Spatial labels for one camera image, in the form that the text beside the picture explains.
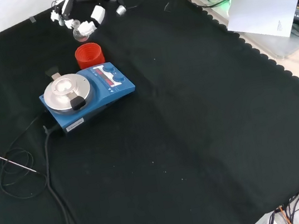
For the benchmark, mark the clear glass round-bottom flask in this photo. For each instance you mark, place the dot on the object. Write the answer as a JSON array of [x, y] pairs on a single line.
[[80, 33]]

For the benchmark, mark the heater with blue base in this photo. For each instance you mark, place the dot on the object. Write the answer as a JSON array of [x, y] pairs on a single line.
[[99, 97]]

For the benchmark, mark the clear tape strip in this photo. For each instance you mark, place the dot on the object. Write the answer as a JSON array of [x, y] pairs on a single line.
[[166, 7], [32, 19]]

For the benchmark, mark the black table cloth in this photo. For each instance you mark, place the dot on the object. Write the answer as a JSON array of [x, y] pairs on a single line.
[[169, 128]]

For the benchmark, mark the white paper sheet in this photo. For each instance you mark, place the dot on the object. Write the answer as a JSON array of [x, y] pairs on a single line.
[[261, 10]]

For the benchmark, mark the thin metal probe rod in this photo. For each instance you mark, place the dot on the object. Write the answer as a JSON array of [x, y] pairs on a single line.
[[7, 160]]

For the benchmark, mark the pale board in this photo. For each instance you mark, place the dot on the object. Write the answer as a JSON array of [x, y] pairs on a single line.
[[277, 45]]

